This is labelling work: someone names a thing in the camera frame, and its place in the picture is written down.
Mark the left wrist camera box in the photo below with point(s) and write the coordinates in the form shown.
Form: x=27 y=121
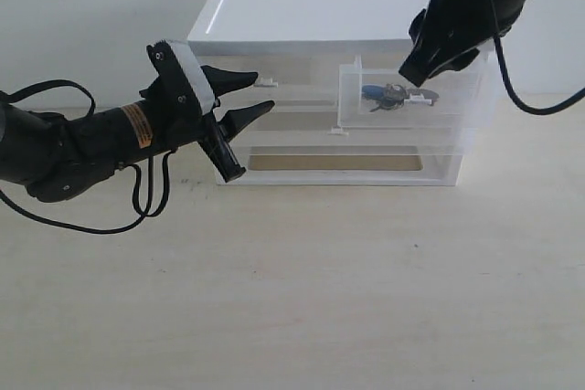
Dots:
x=183 y=76

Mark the white plastic drawer cabinet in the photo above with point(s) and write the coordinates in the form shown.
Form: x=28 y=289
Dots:
x=375 y=33

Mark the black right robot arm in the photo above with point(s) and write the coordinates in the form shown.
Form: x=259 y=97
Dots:
x=447 y=34

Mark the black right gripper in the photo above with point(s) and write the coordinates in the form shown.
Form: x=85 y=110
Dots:
x=446 y=35

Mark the key bunch with blue tag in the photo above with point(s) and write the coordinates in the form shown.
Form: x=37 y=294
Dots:
x=394 y=96

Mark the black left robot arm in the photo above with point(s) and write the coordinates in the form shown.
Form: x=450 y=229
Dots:
x=57 y=159

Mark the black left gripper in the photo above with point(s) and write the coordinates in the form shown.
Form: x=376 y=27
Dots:
x=215 y=136

